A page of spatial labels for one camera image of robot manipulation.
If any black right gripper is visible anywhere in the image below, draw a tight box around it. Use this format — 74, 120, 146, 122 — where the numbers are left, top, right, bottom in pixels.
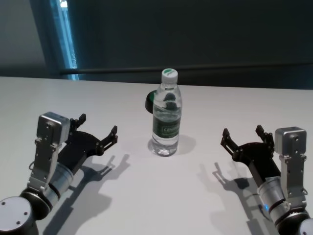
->
221, 125, 282, 184

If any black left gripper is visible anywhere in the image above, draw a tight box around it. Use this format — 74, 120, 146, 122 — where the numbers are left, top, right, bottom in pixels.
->
57, 113, 119, 172

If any clear green-label water bottle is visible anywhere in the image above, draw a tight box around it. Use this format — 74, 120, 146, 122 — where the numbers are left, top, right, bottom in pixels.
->
151, 69, 183, 157

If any green button with black base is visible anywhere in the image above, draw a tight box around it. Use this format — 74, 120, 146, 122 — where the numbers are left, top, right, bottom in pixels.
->
144, 90, 157, 115

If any blue glass window strip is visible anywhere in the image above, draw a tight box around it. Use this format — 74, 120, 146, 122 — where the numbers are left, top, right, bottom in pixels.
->
50, 0, 80, 81

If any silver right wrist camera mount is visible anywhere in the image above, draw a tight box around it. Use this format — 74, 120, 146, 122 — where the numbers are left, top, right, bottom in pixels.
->
274, 126, 308, 204

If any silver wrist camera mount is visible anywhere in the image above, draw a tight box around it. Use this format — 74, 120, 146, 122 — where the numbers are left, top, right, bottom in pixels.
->
274, 126, 308, 204
27, 112, 72, 194

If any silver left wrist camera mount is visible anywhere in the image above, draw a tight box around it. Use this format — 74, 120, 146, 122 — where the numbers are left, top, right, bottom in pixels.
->
27, 112, 72, 194

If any dark horizontal rail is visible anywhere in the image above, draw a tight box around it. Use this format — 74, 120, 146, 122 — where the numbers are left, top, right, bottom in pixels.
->
60, 64, 313, 75

